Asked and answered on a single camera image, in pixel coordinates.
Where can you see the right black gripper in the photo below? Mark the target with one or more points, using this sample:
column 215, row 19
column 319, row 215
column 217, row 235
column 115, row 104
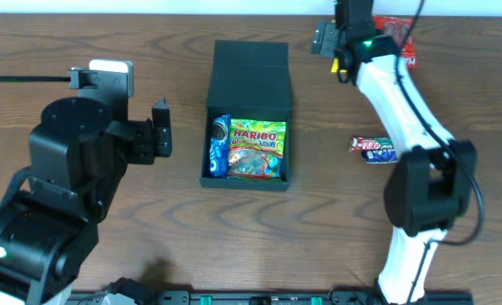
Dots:
column 323, row 38

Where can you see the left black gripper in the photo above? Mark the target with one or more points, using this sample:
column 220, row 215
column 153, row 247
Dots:
column 162, row 132

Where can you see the blue Oreo cookie pack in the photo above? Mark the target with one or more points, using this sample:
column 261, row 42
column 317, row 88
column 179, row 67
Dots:
column 219, row 146

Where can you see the black gift box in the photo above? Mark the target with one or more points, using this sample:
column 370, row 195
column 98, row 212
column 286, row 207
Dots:
column 250, row 80

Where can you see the green Haribo gummy bag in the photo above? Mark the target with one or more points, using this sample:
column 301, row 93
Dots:
column 256, row 149

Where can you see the red KitKat chocolate bar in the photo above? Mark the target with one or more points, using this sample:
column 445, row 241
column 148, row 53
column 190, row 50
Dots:
column 361, row 143

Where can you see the yellow seeds snack bag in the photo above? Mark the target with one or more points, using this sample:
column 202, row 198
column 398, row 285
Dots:
column 335, row 66

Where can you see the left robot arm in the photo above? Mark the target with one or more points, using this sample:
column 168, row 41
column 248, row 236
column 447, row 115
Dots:
column 41, row 250

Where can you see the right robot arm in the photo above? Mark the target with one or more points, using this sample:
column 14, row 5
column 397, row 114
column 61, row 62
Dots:
column 432, row 197

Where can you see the blue Dairy Milk chocolate bar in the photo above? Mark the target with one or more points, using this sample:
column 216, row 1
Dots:
column 380, row 156

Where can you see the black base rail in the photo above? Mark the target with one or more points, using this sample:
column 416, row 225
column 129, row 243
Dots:
column 130, row 292

